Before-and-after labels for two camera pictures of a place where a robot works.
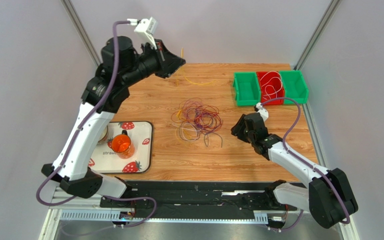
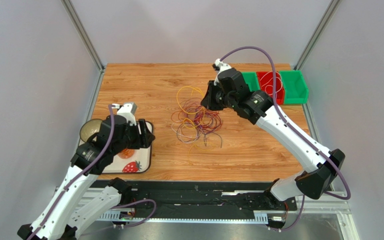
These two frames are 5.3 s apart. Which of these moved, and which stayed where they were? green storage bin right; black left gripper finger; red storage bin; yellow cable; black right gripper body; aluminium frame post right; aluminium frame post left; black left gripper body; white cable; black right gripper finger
Moved: black left gripper body; black right gripper body; black left gripper finger; yellow cable; black right gripper finger
Stayed: aluminium frame post right; red storage bin; white cable; aluminium frame post left; green storage bin right
